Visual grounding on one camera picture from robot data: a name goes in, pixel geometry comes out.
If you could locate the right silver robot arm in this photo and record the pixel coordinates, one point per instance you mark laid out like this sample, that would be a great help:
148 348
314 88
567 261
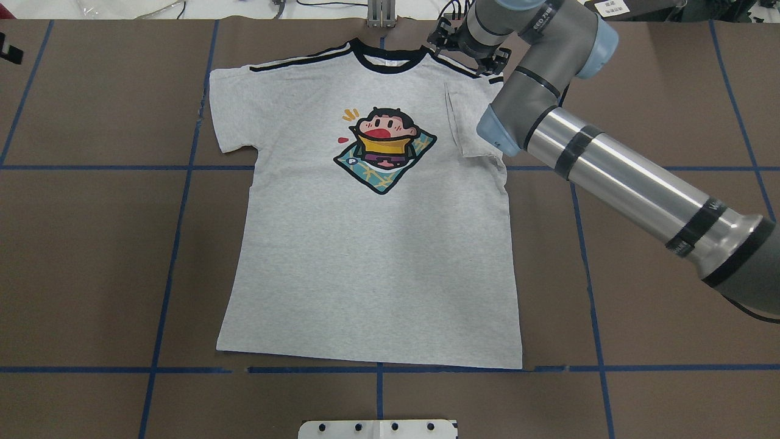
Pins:
736 255

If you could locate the aluminium frame post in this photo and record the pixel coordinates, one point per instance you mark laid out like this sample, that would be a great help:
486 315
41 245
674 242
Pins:
381 14

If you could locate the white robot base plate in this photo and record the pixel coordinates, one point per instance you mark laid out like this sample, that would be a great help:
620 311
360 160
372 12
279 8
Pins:
380 428

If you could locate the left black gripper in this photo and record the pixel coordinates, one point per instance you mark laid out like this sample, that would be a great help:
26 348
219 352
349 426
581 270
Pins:
15 54

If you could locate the grey cartoon print t-shirt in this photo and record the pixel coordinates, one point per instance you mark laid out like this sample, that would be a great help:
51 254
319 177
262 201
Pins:
378 225

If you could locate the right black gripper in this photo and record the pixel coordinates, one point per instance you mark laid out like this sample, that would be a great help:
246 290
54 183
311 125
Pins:
461 48

